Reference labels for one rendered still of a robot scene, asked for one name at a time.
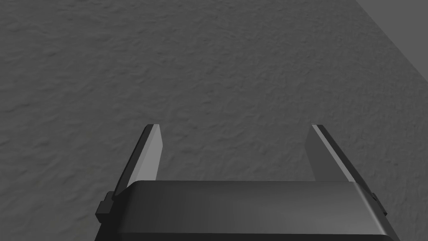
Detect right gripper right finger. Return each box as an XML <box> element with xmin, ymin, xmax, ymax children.
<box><xmin>304</xmin><ymin>124</ymin><xmax>373</xmax><ymax>194</ymax></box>

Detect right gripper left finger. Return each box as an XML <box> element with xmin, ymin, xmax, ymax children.
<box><xmin>114</xmin><ymin>123</ymin><xmax>163</xmax><ymax>198</ymax></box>

